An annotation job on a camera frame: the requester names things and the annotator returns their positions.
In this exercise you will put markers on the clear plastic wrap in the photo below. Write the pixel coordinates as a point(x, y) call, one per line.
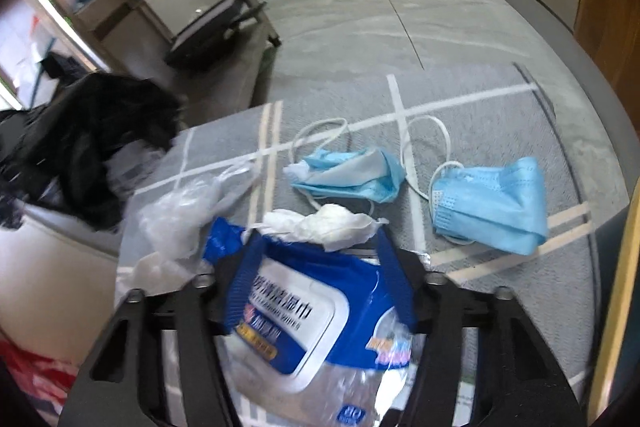
point(185, 217)

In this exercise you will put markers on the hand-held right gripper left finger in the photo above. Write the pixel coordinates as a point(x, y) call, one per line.
point(192, 312)

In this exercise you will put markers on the folded blue face mask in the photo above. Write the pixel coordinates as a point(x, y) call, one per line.
point(495, 202)

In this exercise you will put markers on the white tissue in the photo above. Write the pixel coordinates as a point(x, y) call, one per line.
point(330, 224)

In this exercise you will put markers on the blue white wet wipes packet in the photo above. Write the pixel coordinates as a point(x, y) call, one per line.
point(300, 307)

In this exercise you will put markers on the black cloth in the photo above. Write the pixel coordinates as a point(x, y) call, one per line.
point(100, 132)

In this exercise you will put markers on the black electric griddle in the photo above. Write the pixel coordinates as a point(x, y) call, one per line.
point(210, 37)

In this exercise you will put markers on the red printed cloth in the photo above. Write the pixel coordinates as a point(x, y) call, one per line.
point(30, 377)

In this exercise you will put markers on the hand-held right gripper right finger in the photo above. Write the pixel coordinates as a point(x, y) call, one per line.
point(442, 309)

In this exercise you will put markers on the grey checked mat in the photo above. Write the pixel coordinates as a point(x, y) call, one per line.
point(475, 132)

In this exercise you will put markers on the blue face mask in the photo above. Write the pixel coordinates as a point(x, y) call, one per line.
point(495, 202)
point(360, 177)

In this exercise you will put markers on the tall wooden cabinet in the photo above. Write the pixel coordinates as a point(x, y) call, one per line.
point(612, 7)

